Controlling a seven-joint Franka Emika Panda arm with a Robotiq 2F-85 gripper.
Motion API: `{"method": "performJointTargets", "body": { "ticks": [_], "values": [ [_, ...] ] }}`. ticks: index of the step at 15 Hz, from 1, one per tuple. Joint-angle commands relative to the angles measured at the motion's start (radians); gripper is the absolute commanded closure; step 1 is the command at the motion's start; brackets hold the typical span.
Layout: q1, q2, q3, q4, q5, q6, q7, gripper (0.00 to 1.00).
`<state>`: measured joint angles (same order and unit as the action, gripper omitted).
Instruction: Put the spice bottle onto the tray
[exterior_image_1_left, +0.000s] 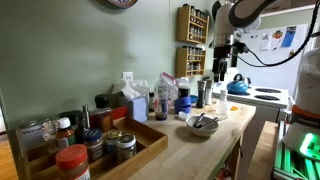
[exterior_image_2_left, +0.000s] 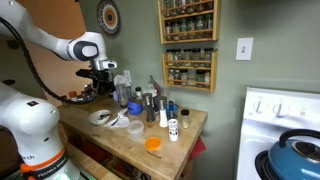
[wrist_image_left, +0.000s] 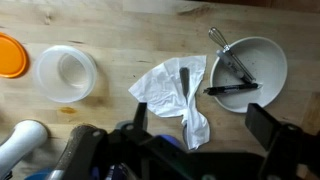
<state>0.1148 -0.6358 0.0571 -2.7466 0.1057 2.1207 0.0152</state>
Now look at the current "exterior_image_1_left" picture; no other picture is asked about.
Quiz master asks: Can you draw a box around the wooden tray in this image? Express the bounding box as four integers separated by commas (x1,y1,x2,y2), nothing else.
19,116,169,180

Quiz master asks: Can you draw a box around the wooden spice rack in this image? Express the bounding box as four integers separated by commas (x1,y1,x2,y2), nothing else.
174,45,207,79
175,3,210,45

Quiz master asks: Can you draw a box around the small white printed bottle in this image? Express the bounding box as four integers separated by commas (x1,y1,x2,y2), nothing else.
219,89,228,102

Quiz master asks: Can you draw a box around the metal spoon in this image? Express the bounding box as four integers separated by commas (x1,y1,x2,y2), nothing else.
193,112,206,129

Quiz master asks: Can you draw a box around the colourful printed paper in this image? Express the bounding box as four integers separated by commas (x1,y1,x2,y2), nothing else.
271,29,285,51

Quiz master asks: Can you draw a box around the white cap brown bottle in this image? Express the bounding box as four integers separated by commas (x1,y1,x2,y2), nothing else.
55,117,76,149

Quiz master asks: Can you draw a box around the decorative wall plate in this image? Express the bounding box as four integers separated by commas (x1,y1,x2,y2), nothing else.
105,0,139,9

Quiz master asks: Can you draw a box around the metal whisk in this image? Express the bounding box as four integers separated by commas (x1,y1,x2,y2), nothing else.
198,114,228,130

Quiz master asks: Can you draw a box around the dark pepper grinder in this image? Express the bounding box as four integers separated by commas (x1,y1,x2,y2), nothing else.
195,79,207,109

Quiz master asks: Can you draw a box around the red box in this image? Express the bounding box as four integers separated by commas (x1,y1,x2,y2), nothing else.
111,106,129,120

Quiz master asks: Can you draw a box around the white paper note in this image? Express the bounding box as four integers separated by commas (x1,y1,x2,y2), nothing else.
260,32,273,52

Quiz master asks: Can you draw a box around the blue printed paper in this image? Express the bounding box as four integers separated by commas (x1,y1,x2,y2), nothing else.
280,25,298,48

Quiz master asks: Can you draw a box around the clear glass jar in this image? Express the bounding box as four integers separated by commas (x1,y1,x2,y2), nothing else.
42,118,60,154

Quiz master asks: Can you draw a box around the red lid spice jar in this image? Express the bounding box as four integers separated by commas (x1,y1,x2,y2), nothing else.
54,143,92,180

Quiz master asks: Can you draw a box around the metal robot stand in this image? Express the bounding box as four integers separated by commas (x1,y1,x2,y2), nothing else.
271,119,320,180

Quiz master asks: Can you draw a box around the small black cap bottle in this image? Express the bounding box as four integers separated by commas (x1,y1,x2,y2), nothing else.
148,92,156,113

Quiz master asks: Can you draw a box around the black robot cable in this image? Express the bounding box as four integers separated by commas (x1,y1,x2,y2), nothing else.
233,0,320,68

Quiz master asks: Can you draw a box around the gold lid spice jar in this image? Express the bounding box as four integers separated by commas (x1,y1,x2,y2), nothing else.
105,129,124,154

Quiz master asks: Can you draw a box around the large black lid bottle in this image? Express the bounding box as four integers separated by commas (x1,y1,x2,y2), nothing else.
90,93,114,133

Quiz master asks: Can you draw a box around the blue kettle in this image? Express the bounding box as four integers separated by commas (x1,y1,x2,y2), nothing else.
226,73,250,95

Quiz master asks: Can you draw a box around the white electric stove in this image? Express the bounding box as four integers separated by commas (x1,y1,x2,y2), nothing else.
213,81,290,180

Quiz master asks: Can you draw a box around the silver white salt grinder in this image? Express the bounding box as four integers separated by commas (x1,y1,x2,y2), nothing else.
204,78,214,106

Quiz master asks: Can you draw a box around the white lid dark label container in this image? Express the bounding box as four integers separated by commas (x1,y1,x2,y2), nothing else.
177,77,192,99

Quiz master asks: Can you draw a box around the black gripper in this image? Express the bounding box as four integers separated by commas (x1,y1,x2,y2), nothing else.
211,45,238,83

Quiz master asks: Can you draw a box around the white lid spice jar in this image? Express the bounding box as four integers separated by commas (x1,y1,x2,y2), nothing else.
115,133,138,164

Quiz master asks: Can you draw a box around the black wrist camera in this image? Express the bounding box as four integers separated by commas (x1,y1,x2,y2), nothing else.
232,40,250,55

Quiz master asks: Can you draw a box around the small white lid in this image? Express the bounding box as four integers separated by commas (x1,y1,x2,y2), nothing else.
177,111,192,122

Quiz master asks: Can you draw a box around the black stove burner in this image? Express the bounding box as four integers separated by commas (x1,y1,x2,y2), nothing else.
254,87,283,94
253,94,281,102
227,91,251,97

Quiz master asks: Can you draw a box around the silver top slim bottle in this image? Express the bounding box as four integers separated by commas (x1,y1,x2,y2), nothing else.
81,104,91,131

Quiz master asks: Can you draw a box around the clear plastic container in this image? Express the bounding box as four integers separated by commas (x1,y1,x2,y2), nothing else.
215,100,231,116

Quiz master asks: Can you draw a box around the blue lid spice jar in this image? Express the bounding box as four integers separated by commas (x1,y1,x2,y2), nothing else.
82,128,105,163

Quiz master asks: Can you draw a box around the wooden kitchen table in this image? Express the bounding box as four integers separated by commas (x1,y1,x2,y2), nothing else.
126,99,258,180

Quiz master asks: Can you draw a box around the white refrigerator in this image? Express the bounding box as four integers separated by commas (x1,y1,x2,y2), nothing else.
234,23,311,99

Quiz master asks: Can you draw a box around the white tissue paper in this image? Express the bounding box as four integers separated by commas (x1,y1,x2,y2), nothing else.
110,78,152,100

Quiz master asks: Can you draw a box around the white ceramic bowl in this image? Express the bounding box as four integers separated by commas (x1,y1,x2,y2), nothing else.
185,115,220,138

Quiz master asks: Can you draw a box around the clear dark spice bottle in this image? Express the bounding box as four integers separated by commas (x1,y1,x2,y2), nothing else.
154,84,170,122

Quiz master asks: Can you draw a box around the wooden overhead cabinet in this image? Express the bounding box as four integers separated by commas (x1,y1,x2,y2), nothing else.
264,0,318,14

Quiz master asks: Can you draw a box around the clear plastic zip bag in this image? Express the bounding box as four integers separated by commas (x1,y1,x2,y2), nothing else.
153,71,180,111

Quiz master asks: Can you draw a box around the white printed box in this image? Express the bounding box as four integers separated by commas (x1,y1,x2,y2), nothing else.
15,123,46,156

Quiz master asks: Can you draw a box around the blue grey tissue box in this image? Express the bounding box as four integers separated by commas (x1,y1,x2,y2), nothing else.
109,91,150,123

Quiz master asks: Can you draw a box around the white wall outlet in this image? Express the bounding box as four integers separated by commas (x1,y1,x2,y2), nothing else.
121,71,134,82

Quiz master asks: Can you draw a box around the blue plastic cup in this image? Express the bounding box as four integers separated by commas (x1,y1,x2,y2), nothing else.
173,96,193,115

